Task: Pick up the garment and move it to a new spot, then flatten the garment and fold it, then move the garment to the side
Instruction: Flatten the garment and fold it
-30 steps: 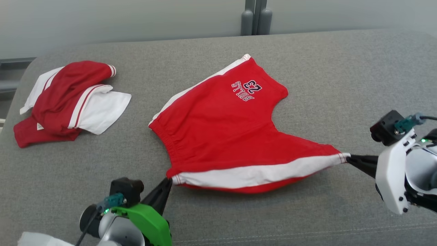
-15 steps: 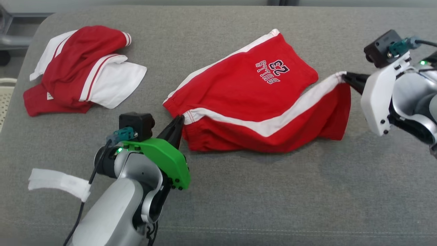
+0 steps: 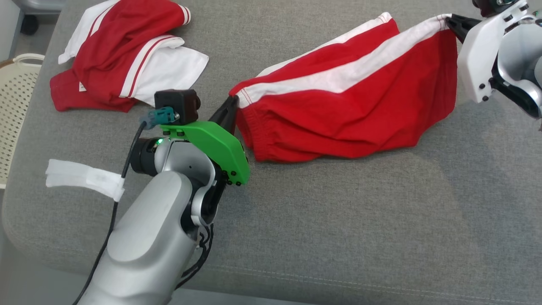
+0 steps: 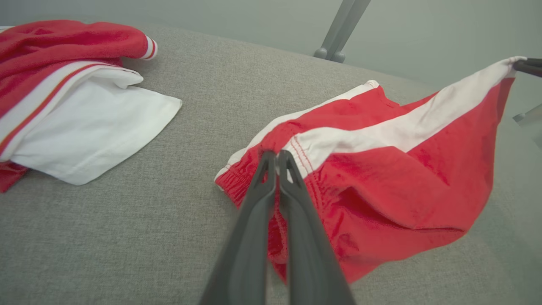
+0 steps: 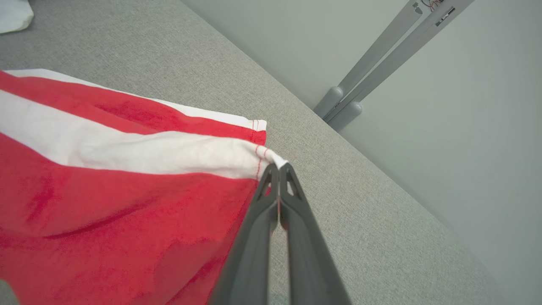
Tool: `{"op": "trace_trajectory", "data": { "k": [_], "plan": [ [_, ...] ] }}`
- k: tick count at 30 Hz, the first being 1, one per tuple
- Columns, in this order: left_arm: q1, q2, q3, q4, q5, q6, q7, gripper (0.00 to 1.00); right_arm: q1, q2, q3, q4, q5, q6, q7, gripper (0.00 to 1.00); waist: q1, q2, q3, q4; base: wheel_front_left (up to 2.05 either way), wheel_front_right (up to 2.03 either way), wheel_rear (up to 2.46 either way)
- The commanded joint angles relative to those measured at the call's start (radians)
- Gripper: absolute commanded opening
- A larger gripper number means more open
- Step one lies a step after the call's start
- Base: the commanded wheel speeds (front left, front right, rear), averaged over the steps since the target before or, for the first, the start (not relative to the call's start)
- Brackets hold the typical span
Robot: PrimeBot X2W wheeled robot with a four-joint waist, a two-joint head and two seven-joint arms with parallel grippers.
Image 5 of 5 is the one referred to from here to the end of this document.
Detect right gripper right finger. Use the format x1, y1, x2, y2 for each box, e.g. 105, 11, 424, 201
279, 162, 352, 305

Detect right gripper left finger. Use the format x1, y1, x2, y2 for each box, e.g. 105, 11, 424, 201
209, 163, 280, 305

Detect red shorts with white stripes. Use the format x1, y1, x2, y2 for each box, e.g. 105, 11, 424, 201
0, 69, 289, 305

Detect red and white basketball jersey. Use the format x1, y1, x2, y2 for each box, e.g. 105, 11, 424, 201
0, 0, 34, 34

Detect grey metal partition post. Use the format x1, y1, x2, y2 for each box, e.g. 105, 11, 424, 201
328, 0, 476, 132
313, 0, 429, 120

